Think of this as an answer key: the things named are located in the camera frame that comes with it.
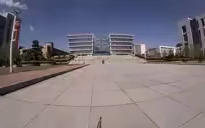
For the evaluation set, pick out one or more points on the wide pale stairs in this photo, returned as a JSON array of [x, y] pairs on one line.
[[120, 59]]

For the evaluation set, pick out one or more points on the wide building with glass middle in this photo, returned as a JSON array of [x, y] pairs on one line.
[[101, 43]]

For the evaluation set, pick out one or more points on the pale concrete slab plaza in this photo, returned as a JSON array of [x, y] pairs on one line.
[[123, 86]]

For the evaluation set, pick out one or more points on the white narrow building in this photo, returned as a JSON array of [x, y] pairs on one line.
[[140, 49]]

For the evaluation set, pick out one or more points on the robot's own part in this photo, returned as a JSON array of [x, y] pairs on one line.
[[99, 123]]

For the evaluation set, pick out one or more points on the white low building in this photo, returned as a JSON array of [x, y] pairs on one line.
[[166, 50]]

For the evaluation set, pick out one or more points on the group of trees and bushes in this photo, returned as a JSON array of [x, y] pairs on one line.
[[36, 54]]

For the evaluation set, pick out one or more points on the dark hedge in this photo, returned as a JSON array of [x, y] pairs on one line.
[[170, 59]]

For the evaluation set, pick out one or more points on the dark kerb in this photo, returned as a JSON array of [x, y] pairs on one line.
[[33, 82]]

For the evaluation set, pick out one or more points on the dark grass strip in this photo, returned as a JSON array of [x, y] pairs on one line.
[[26, 68]]

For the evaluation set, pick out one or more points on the red brick strip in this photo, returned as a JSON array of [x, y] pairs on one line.
[[26, 76]]

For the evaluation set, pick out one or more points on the white lamp pole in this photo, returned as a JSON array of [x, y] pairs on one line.
[[12, 43]]

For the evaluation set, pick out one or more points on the grey multi-storey building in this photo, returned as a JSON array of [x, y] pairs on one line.
[[200, 33]]

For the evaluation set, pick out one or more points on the dark building with red panel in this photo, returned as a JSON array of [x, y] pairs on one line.
[[0, 36]]

